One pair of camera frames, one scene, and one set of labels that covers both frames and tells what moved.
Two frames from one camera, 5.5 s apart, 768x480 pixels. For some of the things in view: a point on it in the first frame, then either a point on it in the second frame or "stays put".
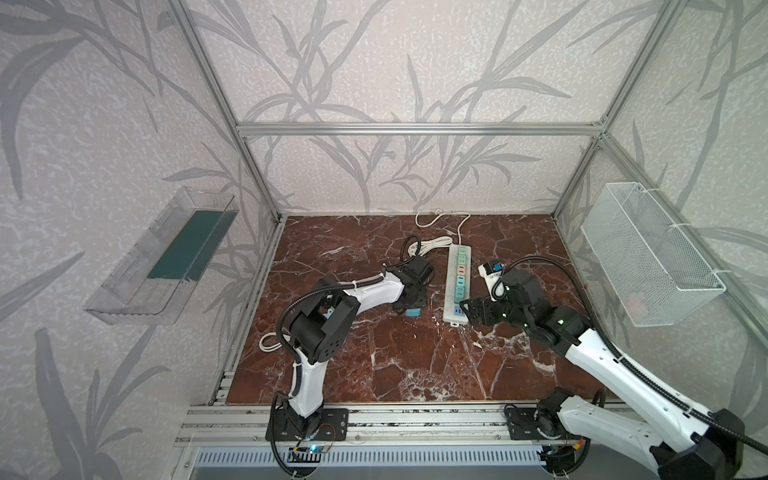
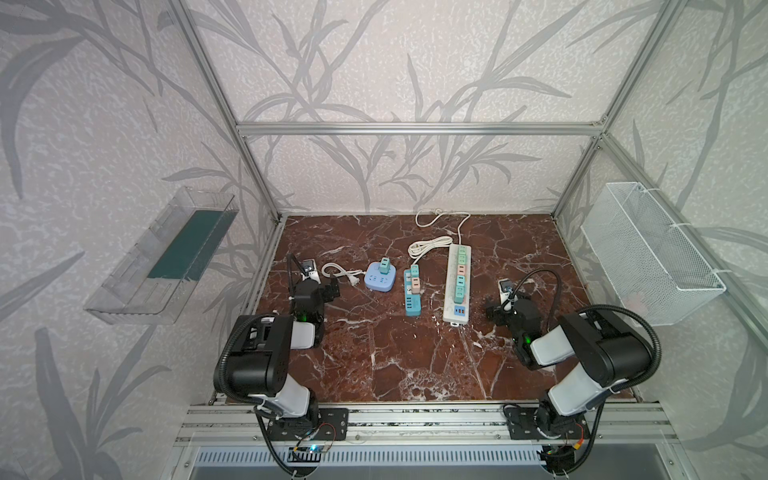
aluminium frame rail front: [247, 424] stays put
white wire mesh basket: [656, 279] stays put
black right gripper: [488, 309] -> [504, 309]
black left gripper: [414, 288] -> [303, 288]
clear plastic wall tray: [151, 281] stays put
